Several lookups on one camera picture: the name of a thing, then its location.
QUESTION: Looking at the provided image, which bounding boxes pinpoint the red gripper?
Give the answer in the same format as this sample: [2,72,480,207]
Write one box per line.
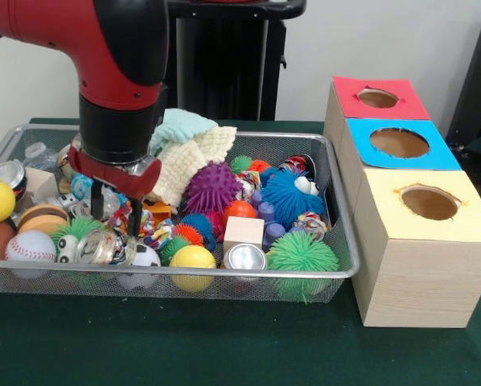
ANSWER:
[67,146,163,240]

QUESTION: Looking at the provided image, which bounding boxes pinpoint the white baseball toy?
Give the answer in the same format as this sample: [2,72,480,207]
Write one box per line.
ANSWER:
[5,231,56,278]

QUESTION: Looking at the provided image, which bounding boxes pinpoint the purple spiky toy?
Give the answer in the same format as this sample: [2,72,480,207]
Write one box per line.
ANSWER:
[183,161,243,214]

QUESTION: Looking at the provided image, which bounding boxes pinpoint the black white soccer ball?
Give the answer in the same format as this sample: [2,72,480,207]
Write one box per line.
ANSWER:
[116,244,161,289]

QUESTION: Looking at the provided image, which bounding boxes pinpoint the plain green spiky ball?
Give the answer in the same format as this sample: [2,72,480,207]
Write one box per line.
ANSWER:
[266,231,339,302]

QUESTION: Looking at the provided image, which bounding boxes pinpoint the pale yellow cloth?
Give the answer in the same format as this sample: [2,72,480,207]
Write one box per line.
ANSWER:
[148,126,237,210]

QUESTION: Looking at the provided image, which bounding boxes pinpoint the pale wooden cube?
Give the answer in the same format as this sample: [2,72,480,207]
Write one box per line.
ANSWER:
[223,216,265,255]

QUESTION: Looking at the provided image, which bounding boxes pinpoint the colourful patterned cloth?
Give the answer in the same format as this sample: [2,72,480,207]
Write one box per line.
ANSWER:
[105,201,177,248]

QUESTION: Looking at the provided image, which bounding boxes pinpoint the small silver can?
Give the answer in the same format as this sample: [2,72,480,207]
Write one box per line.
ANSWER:
[223,243,268,274]

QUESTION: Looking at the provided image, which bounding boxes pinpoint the wooden box three holes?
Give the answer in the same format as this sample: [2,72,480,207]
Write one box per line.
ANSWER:
[324,76,481,329]

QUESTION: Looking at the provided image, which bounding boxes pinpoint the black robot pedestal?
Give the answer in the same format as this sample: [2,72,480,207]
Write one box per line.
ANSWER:
[164,0,307,121]

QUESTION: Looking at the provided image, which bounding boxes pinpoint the black chair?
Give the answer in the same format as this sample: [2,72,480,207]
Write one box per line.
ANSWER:
[446,8,481,158]

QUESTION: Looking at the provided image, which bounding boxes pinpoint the orange striped tiger toy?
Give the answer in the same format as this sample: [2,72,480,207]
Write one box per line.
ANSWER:
[142,201,174,228]

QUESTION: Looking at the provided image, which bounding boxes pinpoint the dark blue spiky ball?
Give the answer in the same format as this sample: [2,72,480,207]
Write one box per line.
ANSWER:
[261,166,326,230]

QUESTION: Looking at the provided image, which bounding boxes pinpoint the mint green cloth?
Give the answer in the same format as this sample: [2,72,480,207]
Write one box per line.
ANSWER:
[150,109,219,156]

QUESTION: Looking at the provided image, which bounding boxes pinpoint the shallow wire mesh bin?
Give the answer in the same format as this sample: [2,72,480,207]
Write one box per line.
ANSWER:
[0,123,361,304]

